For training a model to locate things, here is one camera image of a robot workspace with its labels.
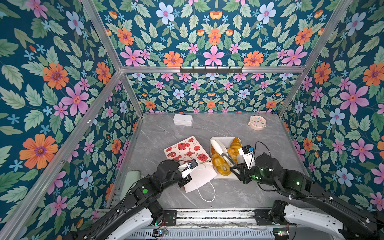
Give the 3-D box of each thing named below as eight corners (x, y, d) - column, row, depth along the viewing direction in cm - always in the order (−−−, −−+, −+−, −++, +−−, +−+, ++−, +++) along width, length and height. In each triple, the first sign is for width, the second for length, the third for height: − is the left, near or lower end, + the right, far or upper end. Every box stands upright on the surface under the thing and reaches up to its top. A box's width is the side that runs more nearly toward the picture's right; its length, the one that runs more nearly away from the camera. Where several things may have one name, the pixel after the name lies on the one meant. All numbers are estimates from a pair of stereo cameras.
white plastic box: (173, 125, 115) (172, 121, 111) (175, 117, 120) (174, 113, 116) (191, 126, 114) (190, 122, 110) (192, 119, 119) (192, 115, 115)
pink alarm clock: (249, 130, 112) (250, 127, 109) (246, 118, 120) (247, 115, 117) (267, 130, 112) (268, 127, 109) (263, 118, 120) (264, 115, 117)
